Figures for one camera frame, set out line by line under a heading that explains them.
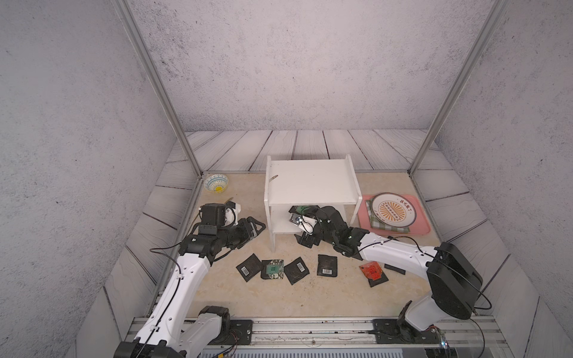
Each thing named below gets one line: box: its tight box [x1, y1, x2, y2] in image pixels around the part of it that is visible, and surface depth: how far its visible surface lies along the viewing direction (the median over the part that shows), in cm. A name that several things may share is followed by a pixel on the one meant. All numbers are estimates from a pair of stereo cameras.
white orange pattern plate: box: [371, 192, 418, 228], surface depth 106 cm
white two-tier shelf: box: [264, 154, 363, 253], surface depth 74 cm
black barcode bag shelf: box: [235, 252, 263, 283], surface depth 90 cm
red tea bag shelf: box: [358, 261, 382, 281], surface depth 88 cm
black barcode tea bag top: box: [283, 256, 310, 286], surface depth 88 cm
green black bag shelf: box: [287, 205, 321, 218], surface depth 86 cm
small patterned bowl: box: [203, 173, 230, 194], surface depth 117 cm
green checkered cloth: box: [365, 198, 411, 233], surface depth 100 cm
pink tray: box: [357, 194, 432, 235], surface depth 101 cm
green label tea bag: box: [260, 259, 285, 280], surface depth 88 cm
